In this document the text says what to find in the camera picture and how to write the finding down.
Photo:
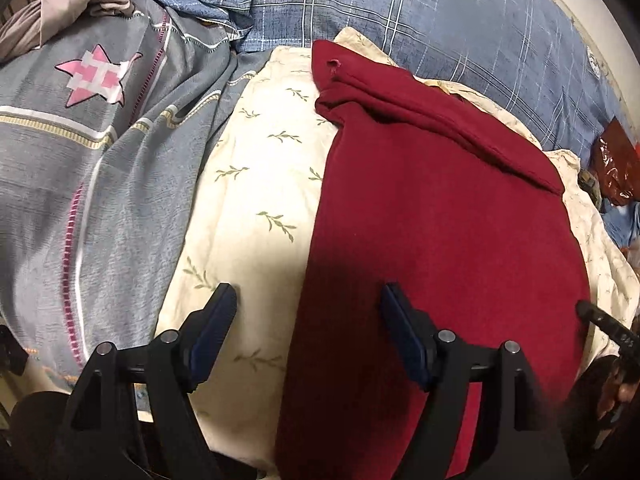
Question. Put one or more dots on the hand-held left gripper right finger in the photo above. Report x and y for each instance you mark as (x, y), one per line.
(404, 340)

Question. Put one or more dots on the blue plaid pillow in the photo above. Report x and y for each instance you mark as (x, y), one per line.
(400, 10)

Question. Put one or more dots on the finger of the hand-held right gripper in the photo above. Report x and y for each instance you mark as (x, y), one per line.
(607, 327)

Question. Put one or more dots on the red-brown plastic bag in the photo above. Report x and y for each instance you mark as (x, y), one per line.
(617, 160)

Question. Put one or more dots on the dark red knit garment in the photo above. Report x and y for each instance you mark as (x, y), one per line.
(425, 210)

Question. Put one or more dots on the beige grey cloth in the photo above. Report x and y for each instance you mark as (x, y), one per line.
(30, 30)

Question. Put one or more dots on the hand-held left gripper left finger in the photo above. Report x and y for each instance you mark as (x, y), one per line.
(215, 325)

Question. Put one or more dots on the cream leaf-print blanket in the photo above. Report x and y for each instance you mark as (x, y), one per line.
(260, 185)

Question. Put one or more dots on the grey star-print quilt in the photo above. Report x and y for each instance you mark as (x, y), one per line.
(75, 185)

